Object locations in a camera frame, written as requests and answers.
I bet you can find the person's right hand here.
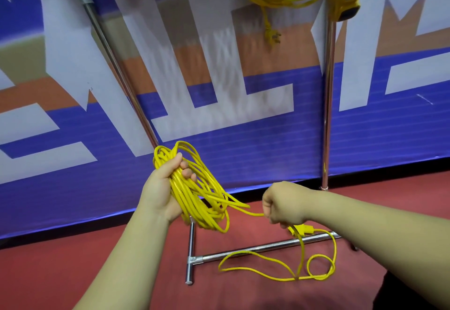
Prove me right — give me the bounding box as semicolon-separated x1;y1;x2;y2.
262;181;319;230

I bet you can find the person's right forearm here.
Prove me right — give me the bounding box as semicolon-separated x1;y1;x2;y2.
309;190;450;310

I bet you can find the yellow extension cord coil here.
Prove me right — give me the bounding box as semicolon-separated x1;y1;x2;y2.
153;140;338;282

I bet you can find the chrome metal rack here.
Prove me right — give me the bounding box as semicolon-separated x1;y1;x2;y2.
44;0;360;286

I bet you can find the person's left hand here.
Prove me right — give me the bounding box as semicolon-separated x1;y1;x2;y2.
137;152;197;224

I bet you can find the person's left forearm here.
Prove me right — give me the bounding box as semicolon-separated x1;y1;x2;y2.
73;204;176;310

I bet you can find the person's black clothing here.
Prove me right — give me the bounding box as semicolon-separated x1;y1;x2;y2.
372;270;442;310

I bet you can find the blue white orange banner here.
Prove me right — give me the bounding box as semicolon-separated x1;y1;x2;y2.
0;0;450;241

